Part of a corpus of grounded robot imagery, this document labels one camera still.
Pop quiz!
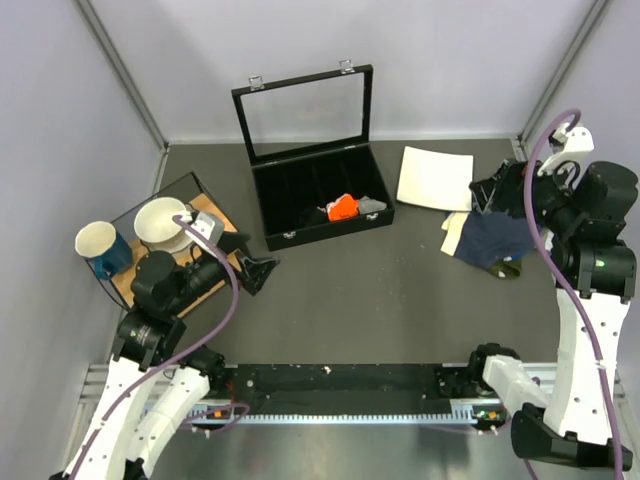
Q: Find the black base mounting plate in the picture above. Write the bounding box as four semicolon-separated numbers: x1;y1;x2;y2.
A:
209;364;478;416

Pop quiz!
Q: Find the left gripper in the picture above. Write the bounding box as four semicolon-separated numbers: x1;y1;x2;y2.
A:
168;230;280;313

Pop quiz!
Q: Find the white square plate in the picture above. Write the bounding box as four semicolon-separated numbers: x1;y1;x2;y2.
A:
396;146;474;212

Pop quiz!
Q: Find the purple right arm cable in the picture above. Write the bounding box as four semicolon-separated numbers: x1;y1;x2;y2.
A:
519;108;631;480

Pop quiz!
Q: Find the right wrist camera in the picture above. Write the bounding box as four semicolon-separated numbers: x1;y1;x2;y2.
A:
537;122;594;176

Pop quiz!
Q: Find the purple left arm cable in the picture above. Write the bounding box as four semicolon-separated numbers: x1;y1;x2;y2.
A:
64;214;251;480

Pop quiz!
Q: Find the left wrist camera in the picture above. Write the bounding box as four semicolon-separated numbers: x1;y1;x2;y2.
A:
191;211;225;245

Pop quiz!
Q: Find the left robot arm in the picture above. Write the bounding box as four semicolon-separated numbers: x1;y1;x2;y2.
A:
55;233;279;479

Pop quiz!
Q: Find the black rolled garment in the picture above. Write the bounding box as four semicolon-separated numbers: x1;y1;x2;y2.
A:
299;206;330;228

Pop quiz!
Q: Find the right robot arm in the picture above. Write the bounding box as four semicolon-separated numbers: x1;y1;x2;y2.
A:
466;120;638;478

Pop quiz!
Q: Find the grey slotted cable duct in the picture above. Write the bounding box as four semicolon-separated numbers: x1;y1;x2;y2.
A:
142;397;506;427

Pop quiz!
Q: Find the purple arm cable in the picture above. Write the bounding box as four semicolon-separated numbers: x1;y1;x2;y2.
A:
64;214;251;480
519;108;631;480

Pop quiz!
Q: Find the white ceramic bowl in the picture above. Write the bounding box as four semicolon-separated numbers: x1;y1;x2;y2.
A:
134;197;188;244

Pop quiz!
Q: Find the wooden shelf with black frame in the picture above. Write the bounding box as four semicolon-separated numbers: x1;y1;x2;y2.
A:
75;173;259;319

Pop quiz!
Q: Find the navy underwear with cream waistband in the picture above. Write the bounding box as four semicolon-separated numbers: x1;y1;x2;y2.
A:
440;212;535;270

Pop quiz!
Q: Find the white saucer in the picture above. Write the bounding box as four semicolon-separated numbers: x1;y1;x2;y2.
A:
139;204;195;254

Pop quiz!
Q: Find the black compartment box with lid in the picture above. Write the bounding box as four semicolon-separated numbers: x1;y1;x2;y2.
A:
231;60;395;251

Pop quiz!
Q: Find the grey rolled garment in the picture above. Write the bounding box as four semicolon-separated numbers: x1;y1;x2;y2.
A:
358;196;387;215

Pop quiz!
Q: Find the blue mug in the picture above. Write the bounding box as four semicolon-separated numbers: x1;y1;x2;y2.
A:
75;221;134;280

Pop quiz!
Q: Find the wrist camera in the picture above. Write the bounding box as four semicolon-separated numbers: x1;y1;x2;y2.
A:
537;122;594;176
191;211;225;245

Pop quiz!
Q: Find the orange rolled garment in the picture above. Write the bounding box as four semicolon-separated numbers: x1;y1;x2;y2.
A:
326;193;359;222

